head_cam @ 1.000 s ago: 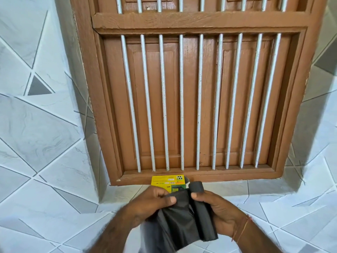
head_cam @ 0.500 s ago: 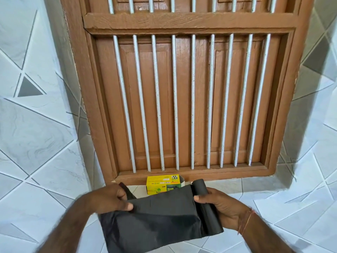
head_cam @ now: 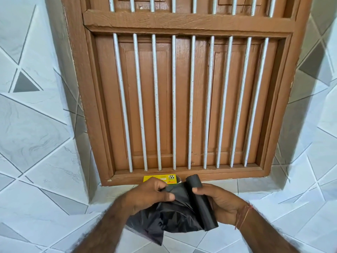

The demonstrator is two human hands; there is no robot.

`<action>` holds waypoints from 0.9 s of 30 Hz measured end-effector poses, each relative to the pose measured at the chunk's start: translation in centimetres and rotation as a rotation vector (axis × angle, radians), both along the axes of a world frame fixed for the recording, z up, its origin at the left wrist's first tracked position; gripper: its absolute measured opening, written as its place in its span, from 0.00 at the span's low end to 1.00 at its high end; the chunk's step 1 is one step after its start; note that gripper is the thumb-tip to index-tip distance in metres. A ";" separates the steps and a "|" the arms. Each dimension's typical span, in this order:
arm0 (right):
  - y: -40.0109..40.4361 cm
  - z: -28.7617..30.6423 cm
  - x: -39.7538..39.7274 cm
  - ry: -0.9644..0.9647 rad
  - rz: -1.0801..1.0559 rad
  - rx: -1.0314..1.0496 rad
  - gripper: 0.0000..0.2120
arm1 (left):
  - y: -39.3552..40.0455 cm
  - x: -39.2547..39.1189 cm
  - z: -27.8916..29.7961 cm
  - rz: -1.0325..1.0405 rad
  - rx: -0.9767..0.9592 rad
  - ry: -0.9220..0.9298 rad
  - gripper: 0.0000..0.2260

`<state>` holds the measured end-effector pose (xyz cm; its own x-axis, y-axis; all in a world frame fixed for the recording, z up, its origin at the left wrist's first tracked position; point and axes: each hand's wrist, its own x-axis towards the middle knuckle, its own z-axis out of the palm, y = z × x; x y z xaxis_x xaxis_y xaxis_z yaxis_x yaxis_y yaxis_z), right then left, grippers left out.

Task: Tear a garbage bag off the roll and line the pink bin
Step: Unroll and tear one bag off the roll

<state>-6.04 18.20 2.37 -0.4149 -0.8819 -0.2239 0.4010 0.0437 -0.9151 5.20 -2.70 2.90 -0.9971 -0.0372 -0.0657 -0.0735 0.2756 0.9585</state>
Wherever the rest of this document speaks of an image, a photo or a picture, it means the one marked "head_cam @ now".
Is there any person's right hand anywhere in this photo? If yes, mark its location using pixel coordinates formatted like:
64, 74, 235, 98
192, 183, 249, 226

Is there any person's left hand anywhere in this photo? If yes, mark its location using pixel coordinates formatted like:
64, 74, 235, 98
123, 177, 176, 217

